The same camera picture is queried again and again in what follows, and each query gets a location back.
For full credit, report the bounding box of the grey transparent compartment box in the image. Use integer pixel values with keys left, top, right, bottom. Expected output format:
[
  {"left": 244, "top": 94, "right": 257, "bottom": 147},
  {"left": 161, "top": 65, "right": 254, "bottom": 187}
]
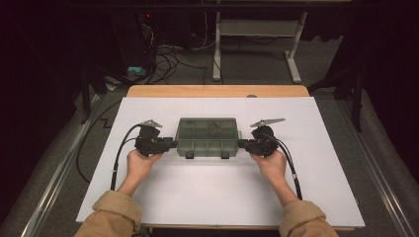
[{"left": 174, "top": 117, "right": 243, "bottom": 160}]

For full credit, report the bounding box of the person's right hand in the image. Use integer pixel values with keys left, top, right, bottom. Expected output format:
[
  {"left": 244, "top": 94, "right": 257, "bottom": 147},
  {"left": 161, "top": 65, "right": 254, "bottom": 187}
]
[{"left": 249, "top": 148, "right": 289, "bottom": 190}]

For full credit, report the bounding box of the person's left hand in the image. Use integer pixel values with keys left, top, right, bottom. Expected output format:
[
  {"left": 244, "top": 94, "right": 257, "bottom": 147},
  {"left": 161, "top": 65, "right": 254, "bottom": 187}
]
[{"left": 126, "top": 149, "right": 164, "bottom": 188}]

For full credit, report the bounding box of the white table cover board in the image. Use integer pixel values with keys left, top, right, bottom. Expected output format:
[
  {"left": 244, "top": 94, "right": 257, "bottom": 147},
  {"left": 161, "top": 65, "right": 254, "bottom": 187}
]
[{"left": 75, "top": 96, "right": 367, "bottom": 229}]

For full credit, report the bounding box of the white metal desk frame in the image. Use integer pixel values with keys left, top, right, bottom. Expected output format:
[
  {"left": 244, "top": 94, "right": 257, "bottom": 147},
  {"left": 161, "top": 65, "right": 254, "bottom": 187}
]
[{"left": 211, "top": 11, "right": 309, "bottom": 84}]

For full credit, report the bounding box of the long black floor cable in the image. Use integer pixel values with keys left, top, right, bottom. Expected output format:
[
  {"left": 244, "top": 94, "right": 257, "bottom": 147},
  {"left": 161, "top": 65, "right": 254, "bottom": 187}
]
[{"left": 75, "top": 99, "right": 124, "bottom": 185}]

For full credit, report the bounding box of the black computer tower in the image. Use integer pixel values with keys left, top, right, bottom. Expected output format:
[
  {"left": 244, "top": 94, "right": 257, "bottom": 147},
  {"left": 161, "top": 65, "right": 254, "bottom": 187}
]
[{"left": 111, "top": 9, "right": 156, "bottom": 68}]

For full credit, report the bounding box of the right hand-held gripper black cable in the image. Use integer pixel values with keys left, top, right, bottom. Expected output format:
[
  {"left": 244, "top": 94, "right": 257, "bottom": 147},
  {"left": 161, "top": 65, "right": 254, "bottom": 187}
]
[{"left": 263, "top": 131, "right": 303, "bottom": 201}]

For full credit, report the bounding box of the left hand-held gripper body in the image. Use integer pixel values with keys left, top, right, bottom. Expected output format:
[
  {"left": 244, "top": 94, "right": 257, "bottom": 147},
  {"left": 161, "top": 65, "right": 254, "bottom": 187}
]
[{"left": 133, "top": 118, "right": 166, "bottom": 158}]

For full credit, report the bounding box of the small teal object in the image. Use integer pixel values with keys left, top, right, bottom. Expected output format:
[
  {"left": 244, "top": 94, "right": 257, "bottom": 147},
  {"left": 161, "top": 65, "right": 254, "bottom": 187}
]
[{"left": 126, "top": 65, "right": 147, "bottom": 77}]

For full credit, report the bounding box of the tangle of floor cables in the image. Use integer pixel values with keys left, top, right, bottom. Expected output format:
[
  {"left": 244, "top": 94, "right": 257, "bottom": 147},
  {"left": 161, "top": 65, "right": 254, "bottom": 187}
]
[{"left": 141, "top": 19, "right": 225, "bottom": 85}]

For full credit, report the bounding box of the metal floor rail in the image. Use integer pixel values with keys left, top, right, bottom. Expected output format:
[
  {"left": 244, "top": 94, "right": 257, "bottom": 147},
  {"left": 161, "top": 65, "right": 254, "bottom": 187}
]
[
  {"left": 19, "top": 94, "right": 104, "bottom": 237},
  {"left": 335, "top": 98, "right": 419, "bottom": 237}
]

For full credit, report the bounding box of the left hand-held gripper black cable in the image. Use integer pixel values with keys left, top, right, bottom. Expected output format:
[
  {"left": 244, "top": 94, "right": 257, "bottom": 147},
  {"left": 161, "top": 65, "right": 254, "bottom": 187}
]
[{"left": 110, "top": 123, "right": 146, "bottom": 193}]

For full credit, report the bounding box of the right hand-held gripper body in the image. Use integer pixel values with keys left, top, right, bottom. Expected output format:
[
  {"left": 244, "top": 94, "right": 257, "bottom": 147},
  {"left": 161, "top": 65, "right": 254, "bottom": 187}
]
[{"left": 249, "top": 117, "right": 287, "bottom": 158}]

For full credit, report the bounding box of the hand-held gripper black cable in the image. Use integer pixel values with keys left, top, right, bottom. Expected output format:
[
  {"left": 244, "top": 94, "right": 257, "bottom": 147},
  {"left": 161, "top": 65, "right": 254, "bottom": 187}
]
[
  {"left": 263, "top": 131, "right": 303, "bottom": 201},
  {"left": 110, "top": 123, "right": 146, "bottom": 193}
]

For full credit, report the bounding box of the wooden table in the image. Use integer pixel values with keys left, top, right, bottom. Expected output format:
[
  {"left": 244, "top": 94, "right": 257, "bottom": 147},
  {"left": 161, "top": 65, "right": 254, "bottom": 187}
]
[{"left": 83, "top": 84, "right": 358, "bottom": 232}]

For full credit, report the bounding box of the black metal stand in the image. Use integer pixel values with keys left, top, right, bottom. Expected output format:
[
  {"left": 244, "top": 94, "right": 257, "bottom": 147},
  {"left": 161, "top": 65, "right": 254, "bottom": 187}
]
[
  {"left": 79, "top": 63, "right": 133, "bottom": 125},
  {"left": 307, "top": 64, "right": 364, "bottom": 133}
]

